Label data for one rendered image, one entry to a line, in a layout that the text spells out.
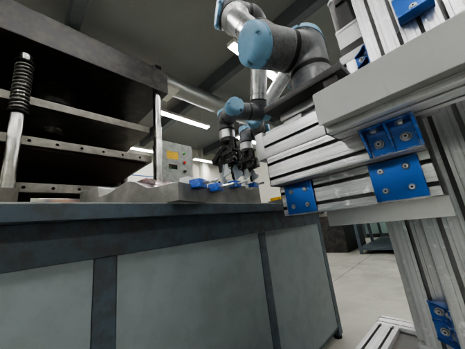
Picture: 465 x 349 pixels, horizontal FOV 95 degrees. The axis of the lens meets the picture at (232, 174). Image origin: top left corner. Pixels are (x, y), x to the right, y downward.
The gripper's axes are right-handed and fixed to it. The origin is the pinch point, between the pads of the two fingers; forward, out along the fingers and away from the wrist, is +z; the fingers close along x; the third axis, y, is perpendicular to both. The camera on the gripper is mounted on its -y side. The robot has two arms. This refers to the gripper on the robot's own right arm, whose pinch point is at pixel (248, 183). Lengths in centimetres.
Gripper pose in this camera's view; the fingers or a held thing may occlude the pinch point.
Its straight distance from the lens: 126.8
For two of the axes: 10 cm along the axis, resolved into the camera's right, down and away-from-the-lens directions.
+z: 1.1, 9.6, -2.4
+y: 7.1, -2.5, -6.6
